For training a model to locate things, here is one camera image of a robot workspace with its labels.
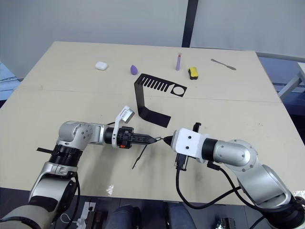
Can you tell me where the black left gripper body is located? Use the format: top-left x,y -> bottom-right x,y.
117,127 -> 134,150

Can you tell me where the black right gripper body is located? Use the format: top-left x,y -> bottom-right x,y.
174,153 -> 189,172

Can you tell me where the black bent metal stand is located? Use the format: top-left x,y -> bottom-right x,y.
133,73 -> 188,128

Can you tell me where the dark rounded shape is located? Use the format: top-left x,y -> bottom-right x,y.
166,202 -> 200,229
111,204 -> 142,229

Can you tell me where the yellow and black sponge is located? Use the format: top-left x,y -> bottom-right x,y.
187,66 -> 200,80

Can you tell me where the white earbuds case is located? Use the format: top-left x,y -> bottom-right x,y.
95,61 -> 109,71

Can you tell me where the purple tube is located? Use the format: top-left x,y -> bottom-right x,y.
175,52 -> 183,71

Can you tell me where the grey metal spatula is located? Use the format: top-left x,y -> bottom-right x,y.
210,58 -> 237,71

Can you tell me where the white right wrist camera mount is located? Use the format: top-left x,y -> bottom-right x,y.
171,127 -> 213,164

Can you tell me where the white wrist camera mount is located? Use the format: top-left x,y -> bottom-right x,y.
171,127 -> 213,164
112,104 -> 135,149

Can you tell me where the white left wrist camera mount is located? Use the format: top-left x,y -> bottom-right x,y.
112,104 -> 135,149

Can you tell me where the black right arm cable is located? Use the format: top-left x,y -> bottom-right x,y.
175,161 -> 242,210

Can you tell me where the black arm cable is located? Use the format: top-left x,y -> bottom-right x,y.
50,170 -> 81,225
175,161 -> 242,210

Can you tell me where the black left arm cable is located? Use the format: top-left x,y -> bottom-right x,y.
50,170 -> 81,225

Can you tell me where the white bracket with cord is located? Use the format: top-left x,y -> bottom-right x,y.
61,201 -> 97,229

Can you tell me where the dark vertical post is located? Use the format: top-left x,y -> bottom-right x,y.
182,0 -> 199,48

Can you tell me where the white table frame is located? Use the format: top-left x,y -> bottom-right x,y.
255,51 -> 305,101

